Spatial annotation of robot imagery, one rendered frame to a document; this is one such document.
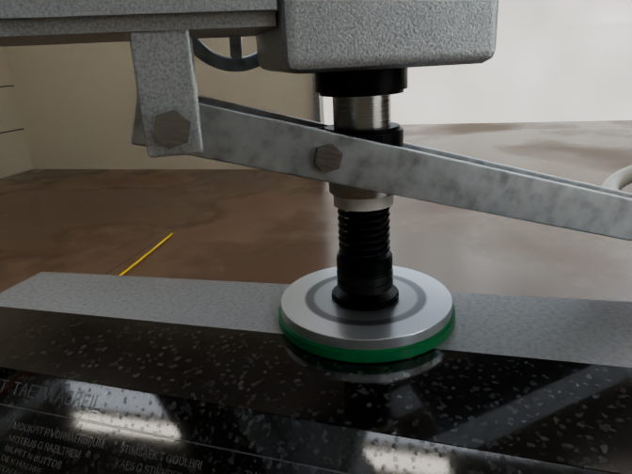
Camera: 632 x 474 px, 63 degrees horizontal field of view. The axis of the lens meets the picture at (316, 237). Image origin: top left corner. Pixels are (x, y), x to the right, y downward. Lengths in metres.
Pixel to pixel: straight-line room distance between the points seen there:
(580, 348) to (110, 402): 0.50
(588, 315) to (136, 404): 0.53
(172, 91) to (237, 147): 0.08
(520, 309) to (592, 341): 0.10
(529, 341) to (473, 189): 0.18
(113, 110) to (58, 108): 0.72
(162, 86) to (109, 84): 5.96
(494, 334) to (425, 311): 0.08
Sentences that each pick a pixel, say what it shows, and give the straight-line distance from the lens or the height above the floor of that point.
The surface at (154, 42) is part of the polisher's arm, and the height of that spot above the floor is 1.15.
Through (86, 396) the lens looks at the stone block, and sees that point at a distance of 0.61.
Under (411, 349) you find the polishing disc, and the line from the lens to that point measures 0.58.
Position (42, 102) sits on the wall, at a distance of 7.02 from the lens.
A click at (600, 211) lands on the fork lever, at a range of 0.70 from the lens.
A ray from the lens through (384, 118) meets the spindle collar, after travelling 0.57.
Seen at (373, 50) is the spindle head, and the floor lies 1.14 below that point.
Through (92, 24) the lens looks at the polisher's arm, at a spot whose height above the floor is 1.17.
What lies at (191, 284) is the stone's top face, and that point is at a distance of 0.80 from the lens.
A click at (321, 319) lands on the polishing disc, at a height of 0.85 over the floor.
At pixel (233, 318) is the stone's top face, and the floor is 0.82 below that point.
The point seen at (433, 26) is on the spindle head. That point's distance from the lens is 0.50.
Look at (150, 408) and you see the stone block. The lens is 0.57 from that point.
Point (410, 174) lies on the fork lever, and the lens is 0.55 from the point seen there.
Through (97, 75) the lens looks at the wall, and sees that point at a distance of 6.52.
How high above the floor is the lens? 1.14
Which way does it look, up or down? 19 degrees down
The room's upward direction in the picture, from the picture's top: 3 degrees counter-clockwise
